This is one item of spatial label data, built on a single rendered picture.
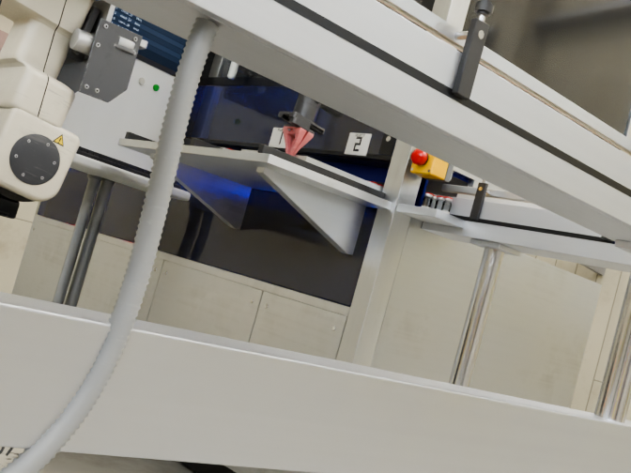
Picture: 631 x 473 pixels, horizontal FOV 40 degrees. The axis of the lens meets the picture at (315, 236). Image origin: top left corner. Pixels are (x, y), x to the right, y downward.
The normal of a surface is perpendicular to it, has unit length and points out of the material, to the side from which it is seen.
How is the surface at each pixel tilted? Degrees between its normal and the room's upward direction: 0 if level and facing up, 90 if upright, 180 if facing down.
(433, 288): 90
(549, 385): 90
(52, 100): 90
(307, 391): 90
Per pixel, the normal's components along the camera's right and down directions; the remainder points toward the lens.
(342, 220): 0.64, 0.14
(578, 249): -0.72, -0.24
